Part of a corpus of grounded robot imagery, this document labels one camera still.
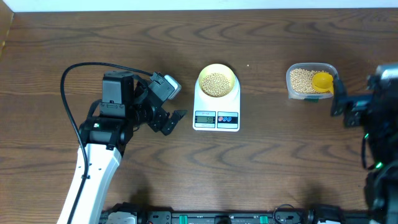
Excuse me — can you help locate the cardboard box at edge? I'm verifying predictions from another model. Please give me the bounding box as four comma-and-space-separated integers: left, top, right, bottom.
0, 0, 14, 53

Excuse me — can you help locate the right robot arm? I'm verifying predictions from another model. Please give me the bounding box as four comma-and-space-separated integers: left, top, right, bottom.
331, 76, 397, 223

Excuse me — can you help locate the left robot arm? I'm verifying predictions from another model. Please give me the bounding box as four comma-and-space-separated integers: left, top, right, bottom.
58, 71, 187, 223

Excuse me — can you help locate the pale yellow bowl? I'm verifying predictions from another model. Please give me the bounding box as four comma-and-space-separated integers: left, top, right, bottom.
198, 63, 237, 98

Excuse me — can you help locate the yellow plastic measuring scoop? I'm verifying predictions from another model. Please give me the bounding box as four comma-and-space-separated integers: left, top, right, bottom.
312, 72, 334, 95

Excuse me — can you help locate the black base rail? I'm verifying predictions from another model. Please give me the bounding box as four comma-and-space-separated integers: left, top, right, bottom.
99, 202, 375, 224

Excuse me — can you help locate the clear plastic container of soybeans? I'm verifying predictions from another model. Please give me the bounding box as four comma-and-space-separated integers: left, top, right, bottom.
286, 62, 338, 100

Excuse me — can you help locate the white digital kitchen scale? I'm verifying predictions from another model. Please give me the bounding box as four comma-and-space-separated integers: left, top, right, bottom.
192, 75, 241, 132

